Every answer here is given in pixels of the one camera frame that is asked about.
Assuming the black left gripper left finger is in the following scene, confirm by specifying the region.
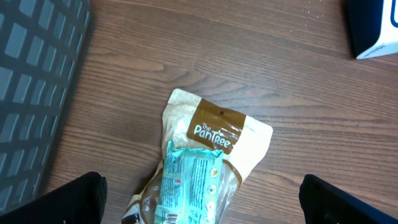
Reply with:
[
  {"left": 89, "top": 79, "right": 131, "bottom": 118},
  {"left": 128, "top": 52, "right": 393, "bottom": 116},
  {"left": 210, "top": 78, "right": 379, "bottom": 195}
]
[{"left": 1, "top": 172, "right": 108, "bottom": 224}]

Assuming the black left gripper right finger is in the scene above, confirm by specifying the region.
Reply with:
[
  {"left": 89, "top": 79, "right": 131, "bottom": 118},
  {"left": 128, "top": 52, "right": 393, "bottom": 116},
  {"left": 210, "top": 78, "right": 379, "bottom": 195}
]
[{"left": 298, "top": 174, "right": 397, "bottom": 224}]

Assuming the teal wipes packet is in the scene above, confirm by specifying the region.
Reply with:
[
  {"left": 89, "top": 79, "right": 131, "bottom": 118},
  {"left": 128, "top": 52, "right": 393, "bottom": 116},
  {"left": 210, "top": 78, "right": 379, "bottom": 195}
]
[{"left": 154, "top": 141, "right": 223, "bottom": 224}]

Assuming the brown white snack bag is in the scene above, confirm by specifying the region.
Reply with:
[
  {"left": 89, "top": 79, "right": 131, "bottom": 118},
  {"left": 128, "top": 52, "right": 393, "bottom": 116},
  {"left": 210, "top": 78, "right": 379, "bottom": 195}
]
[{"left": 121, "top": 89, "right": 273, "bottom": 223}]

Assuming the white barcode scanner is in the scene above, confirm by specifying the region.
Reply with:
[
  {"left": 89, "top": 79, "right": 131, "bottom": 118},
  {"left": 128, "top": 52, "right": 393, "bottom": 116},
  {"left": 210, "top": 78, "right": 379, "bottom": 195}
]
[{"left": 346, "top": 0, "right": 397, "bottom": 60}]

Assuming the dark grey plastic basket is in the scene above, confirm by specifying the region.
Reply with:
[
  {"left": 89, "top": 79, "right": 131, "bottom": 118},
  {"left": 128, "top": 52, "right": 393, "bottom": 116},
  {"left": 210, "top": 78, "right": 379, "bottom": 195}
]
[{"left": 1, "top": 0, "right": 94, "bottom": 214}]

